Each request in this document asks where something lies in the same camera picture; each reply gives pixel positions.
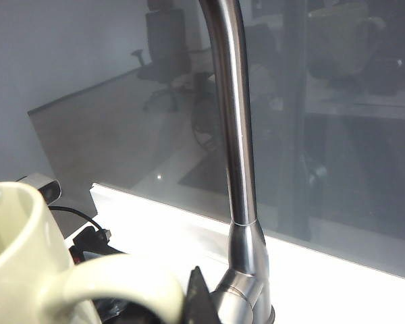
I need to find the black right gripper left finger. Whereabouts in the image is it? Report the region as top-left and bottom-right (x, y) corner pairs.
(94, 294), (165, 324)

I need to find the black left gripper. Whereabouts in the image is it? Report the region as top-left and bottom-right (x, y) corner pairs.
(69, 225), (129, 267)

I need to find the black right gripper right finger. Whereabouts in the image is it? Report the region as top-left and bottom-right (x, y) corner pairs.
(184, 265), (221, 324)

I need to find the steel faucet lever handle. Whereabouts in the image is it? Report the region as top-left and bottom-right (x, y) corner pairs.
(209, 271), (257, 324)

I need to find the pale green ceramic mug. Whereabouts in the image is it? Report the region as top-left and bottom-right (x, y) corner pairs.
(0, 181), (185, 324)

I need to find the steel gooseneck faucet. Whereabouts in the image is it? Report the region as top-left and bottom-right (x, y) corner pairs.
(198, 0), (277, 324)

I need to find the dark glass backsplash panel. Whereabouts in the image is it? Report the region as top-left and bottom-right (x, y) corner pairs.
(0, 0), (405, 283)

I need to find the black left camera cable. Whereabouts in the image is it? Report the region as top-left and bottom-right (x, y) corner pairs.
(49, 205), (113, 239)

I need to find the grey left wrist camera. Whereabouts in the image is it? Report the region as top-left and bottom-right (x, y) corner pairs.
(16, 173), (62, 205)

